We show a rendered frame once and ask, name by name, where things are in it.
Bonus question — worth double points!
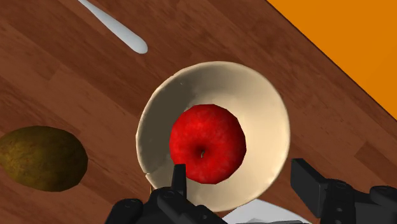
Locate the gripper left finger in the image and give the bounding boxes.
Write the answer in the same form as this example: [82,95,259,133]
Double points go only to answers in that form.
[104,164,229,224]

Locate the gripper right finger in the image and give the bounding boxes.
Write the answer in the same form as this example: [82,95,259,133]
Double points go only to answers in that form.
[290,158,397,224]

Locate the white plate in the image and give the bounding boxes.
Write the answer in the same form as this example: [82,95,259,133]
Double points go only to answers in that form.
[221,198,312,224]

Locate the red apple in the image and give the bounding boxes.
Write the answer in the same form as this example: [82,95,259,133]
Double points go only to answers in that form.
[169,104,247,185]

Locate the cream bowl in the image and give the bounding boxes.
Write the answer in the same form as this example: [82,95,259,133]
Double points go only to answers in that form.
[135,60,291,213]

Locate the brown kiwi fruit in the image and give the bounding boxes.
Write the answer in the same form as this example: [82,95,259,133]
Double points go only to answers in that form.
[0,125,89,192]

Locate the white utensil handle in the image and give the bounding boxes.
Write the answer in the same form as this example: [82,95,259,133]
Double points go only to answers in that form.
[77,0,149,55]

